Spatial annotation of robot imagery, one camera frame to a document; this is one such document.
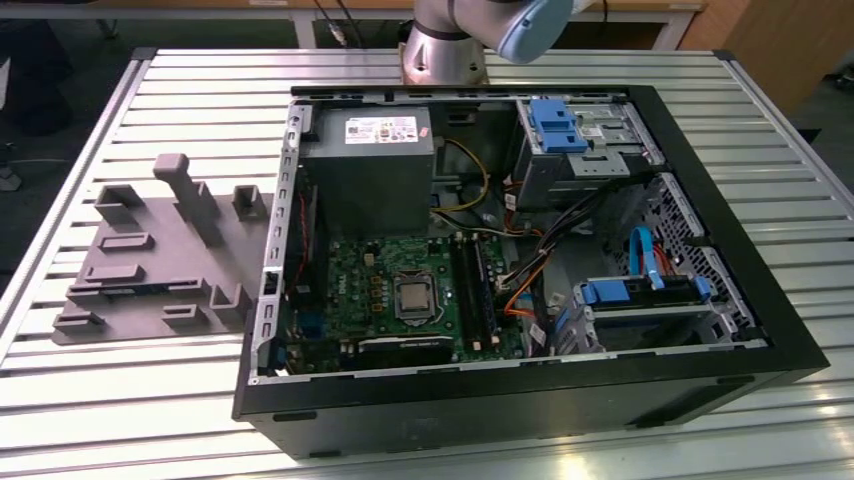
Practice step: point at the silver drive cage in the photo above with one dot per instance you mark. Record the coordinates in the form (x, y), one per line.
(601, 170)

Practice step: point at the blue drive latch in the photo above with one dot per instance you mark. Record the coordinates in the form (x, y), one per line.
(557, 125)

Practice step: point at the hard disk in blue carrier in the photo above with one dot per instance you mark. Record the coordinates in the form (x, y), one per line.
(641, 295)

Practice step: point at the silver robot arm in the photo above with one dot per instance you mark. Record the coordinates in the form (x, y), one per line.
(441, 50)

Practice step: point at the rear port connectors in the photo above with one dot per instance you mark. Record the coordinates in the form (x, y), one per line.
(277, 359)

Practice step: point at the RAM stick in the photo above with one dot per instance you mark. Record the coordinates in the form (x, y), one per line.
(140, 288)
(483, 290)

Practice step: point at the grey parts rack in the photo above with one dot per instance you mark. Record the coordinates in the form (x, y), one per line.
(154, 250)

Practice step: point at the blue expansion slot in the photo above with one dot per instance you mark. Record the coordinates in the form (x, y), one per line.
(311, 326)

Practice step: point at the socket locking lever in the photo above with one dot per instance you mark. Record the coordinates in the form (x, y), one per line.
(441, 311)

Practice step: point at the black graphics card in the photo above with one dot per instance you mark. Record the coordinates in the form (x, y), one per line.
(401, 350)

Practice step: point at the silver CPU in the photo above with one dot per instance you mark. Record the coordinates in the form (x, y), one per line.
(415, 297)

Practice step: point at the white framed wooden desk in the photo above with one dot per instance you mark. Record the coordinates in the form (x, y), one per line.
(677, 30)

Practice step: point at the grey power supply unit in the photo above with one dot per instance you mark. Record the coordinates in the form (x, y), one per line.
(367, 190)

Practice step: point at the black PC case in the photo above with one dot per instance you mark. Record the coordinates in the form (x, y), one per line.
(467, 405)

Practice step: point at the silver disk bay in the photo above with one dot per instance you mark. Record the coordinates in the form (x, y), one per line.
(654, 311)

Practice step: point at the brown wooden cabinet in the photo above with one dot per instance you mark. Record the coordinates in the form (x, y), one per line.
(781, 50)

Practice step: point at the green motherboard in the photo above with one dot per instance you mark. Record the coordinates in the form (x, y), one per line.
(354, 280)

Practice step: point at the long RAM slot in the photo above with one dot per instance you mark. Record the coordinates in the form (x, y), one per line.
(462, 280)

